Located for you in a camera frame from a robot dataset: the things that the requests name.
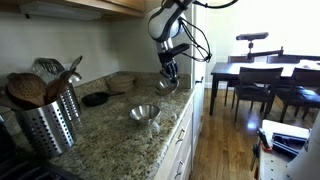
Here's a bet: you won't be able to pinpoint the dark dining chair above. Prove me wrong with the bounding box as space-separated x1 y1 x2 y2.
275 68 320 122
234 68 282 120

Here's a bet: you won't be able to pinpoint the clamps on workbench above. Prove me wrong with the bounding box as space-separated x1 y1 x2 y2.
249 128 311 180

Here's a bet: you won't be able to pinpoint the dark wooden dining table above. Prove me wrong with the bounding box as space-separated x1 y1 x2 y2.
209 60 320 115

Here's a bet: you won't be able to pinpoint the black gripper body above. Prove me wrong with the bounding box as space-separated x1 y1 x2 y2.
157 43 190 72

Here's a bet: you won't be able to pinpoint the dark dining chair right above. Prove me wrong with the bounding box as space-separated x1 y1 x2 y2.
275 68 320 122

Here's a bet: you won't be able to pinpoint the wooden upper cabinet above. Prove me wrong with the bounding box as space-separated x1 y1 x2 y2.
0 0 146 20

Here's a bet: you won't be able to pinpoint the dark dining chair left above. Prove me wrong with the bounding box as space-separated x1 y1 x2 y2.
234 68 282 120

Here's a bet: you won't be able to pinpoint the wooden slotted spoon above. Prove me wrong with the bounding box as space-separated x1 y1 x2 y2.
7 73 46 107

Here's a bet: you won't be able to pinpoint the perforated steel utensil holder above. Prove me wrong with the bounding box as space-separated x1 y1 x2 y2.
14 99 74 158

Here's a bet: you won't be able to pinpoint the silver bowl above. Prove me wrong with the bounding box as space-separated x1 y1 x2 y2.
155 78 179 96
129 104 161 125

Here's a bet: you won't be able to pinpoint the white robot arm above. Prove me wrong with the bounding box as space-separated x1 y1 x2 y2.
148 0 194 83

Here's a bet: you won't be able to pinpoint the wooden lower drawers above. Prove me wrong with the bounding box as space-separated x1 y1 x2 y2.
152 93 203 180

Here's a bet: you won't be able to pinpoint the black camera on stand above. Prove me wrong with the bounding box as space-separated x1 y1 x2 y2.
236 32 284 60

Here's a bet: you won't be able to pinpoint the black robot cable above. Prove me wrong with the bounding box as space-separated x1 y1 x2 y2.
178 0 239 64

